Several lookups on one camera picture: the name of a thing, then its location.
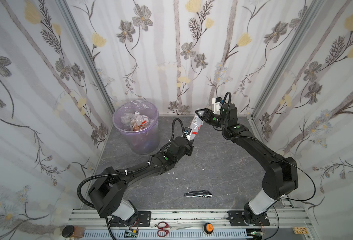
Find brown tea bottle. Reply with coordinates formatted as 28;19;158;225
130;124;142;132

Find black round lid jar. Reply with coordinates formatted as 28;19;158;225
61;225;85;239

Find white red label bottle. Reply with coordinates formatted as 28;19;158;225
187;115;204;141

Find orange black knob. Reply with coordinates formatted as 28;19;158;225
203;223;214;235

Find small green circuit board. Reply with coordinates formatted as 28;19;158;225
123;230;138;238

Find crushed clear bottle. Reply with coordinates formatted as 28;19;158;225
135;114;149;128

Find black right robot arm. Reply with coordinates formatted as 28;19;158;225
189;92;300;226

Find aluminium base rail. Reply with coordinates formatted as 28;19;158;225
65;208;318;240

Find black utility knife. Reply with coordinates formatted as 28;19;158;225
184;190;213;198

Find purple lined trash bin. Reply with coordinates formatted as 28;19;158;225
113;100;159;155

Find clear water bottle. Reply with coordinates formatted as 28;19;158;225
120;113;140;125

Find yellow label tag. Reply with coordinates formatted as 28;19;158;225
292;227;309;235

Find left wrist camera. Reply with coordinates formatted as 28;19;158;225
184;127;192;138

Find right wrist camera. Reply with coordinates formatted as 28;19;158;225
212;97;225;115

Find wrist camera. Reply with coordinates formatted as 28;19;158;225
184;127;192;138
212;97;225;115

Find red handled scissors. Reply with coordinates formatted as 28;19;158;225
156;222;192;238

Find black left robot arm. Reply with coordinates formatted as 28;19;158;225
76;117;202;240

